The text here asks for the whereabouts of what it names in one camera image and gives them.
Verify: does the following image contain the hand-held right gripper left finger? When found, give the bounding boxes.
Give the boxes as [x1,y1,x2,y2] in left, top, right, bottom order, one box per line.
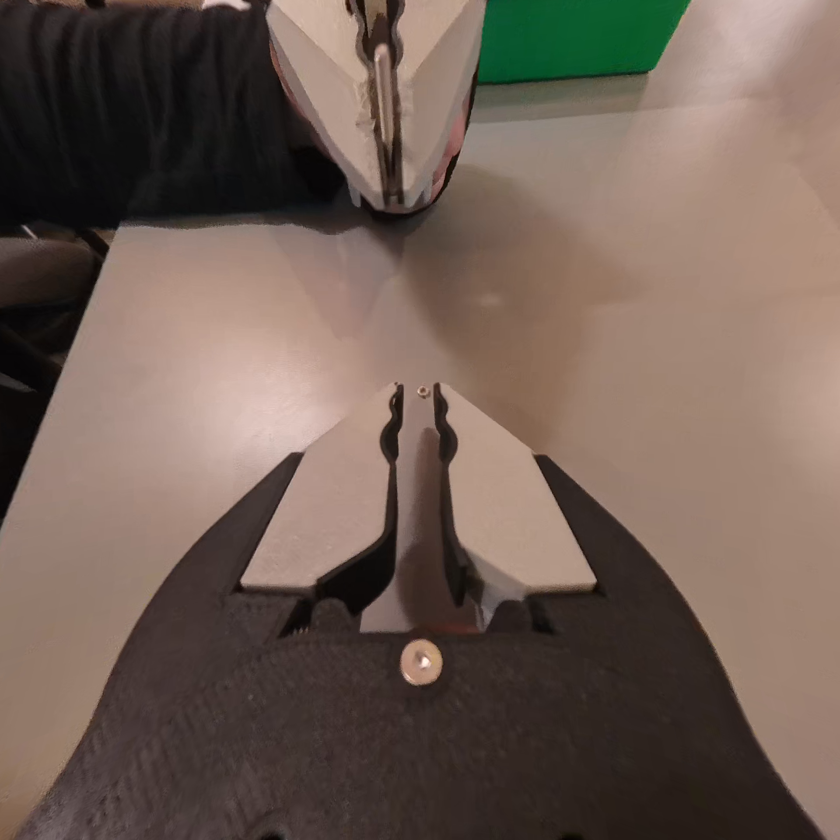
[240,381,404,619]

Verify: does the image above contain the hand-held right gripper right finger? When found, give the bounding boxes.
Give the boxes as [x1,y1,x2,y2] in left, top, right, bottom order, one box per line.
[430,381,598,632]

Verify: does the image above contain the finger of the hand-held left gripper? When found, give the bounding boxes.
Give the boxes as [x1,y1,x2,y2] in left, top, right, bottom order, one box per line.
[392,0,488,210]
[266,0,388,210]

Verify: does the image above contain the silver metal pin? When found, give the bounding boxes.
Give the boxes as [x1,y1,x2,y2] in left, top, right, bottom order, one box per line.
[371,41,404,212]

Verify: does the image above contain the person's left forearm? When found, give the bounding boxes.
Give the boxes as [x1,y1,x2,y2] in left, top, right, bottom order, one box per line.
[0,0,349,227]

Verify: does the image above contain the person's left hand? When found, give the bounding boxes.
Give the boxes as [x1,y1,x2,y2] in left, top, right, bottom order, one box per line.
[270,38,330,157]

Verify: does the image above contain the green plastic bin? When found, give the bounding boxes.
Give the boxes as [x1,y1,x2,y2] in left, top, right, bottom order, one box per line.
[476,0,693,85]

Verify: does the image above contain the person's black-clothed torso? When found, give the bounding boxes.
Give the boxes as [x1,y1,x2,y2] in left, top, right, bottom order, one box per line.
[0,308,89,526]

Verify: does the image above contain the grey mesh office chair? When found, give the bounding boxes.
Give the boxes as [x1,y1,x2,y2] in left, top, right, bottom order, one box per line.
[0,223,112,312]

